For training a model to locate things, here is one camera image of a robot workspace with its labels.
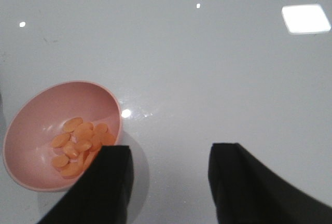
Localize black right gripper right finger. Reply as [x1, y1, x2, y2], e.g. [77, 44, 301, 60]
[208, 143, 331, 223]

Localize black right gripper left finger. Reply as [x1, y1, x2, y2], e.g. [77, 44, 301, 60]
[39, 146, 133, 223]

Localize orange ham slices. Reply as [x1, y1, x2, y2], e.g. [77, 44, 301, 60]
[50, 117, 116, 178]

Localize pink plastic bowl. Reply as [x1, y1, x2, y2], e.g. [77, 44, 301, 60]
[2, 81, 122, 192]

